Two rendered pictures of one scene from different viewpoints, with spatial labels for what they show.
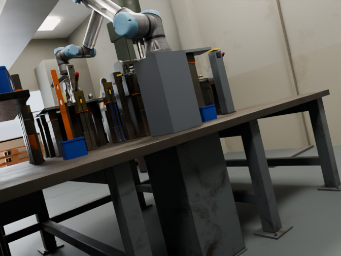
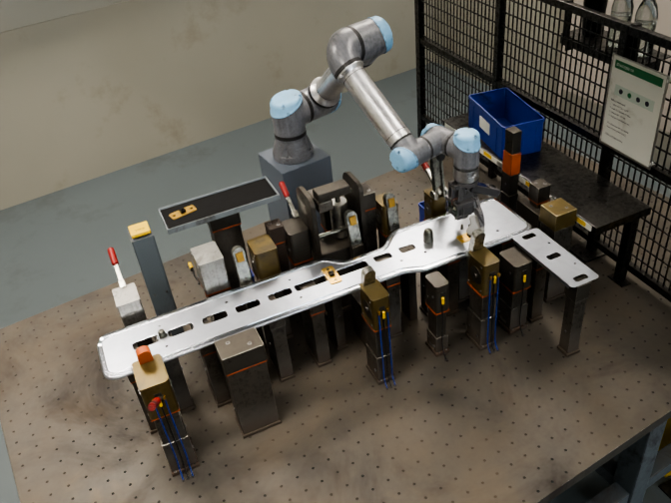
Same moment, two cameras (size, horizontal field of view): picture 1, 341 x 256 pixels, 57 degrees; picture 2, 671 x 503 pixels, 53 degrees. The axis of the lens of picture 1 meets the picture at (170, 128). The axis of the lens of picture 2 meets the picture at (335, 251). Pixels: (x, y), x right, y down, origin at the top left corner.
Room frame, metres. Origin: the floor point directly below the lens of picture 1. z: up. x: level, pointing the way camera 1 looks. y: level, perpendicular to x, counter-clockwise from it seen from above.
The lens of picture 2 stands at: (3.83, 0.48, 2.30)
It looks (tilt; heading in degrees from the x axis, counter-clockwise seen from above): 37 degrees down; 190
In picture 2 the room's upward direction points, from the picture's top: 7 degrees counter-clockwise
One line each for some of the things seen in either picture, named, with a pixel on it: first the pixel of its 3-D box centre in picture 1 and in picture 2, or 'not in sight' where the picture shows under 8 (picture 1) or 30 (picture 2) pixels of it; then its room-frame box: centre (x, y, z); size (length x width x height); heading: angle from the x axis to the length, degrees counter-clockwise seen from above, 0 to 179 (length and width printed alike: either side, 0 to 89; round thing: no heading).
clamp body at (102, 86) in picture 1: (113, 113); (386, 242); (1.91, 0.32, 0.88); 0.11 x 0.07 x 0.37; 31
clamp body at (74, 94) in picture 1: (84, 121); (433, 233); (1.84, 0.48, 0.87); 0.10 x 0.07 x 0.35; 31
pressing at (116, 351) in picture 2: (139, 92); (327, 279); (2.25, 0.16, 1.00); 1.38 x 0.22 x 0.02; 121
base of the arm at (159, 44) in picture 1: (156, 47); (292, 142); (1.65, -0.03, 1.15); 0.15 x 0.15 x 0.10
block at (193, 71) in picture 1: (192, 88); (233, 260); (2.06, -0.20, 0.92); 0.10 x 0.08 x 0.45; 121
